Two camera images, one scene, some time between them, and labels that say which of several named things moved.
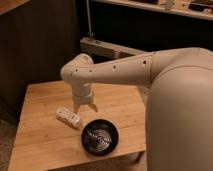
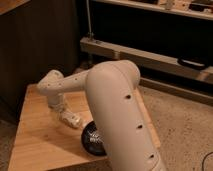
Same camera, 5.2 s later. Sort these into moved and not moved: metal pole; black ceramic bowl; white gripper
Moved: white gripper
Not moved: metal pole; black ceramic bowl
